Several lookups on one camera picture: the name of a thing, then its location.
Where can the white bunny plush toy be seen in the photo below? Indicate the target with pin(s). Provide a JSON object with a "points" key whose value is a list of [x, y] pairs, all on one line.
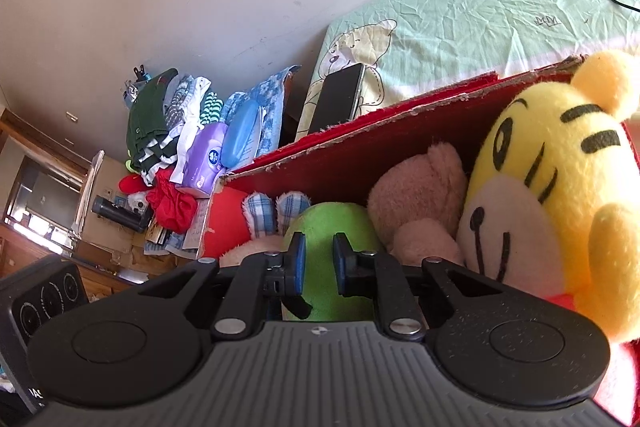
{"points": [[268, 220]]}

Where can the red cloth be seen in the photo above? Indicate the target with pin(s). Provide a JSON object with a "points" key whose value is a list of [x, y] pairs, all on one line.
{"points": [[173, 210]]}

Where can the purple tissue pack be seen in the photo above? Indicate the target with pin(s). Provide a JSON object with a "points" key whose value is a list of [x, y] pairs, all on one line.
{"points": [[203, 164]]}

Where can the mauve teddy bear plush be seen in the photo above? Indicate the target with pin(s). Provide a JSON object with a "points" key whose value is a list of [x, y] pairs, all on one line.
{"points": [[415, 207]]}

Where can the green plush toy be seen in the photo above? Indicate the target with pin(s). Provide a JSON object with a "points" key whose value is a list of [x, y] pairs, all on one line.
{"points": [[319, 223]]}

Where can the blue plastic case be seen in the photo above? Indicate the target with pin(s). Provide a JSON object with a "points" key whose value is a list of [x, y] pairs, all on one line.
{"points": [[242, 137]]}

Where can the yellow tiger plush toy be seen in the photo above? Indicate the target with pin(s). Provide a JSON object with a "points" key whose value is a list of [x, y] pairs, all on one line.
{"points": [[553, 200]]}

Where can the red cardboard box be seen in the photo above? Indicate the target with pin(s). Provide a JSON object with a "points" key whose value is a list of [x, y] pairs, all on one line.
{"points": [[492, 355]]}

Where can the pile of folded clothes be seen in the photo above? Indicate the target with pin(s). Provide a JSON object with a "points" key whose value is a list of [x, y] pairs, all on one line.
{"points": [[167, 111]]}

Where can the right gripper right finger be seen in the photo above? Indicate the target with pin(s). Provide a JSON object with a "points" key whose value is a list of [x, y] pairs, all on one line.
{"points": [[379, 277]]}

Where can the black smartphone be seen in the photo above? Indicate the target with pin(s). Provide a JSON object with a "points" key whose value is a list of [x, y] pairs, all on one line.
{"points": [[338, 98]]}

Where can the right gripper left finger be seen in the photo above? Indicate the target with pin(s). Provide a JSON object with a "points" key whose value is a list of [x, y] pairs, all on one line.
{"points": [[257, 289]]}

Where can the green cartoon bed sheet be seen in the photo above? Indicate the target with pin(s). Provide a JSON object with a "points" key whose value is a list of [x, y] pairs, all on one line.
{"points": [[411, 47]]}

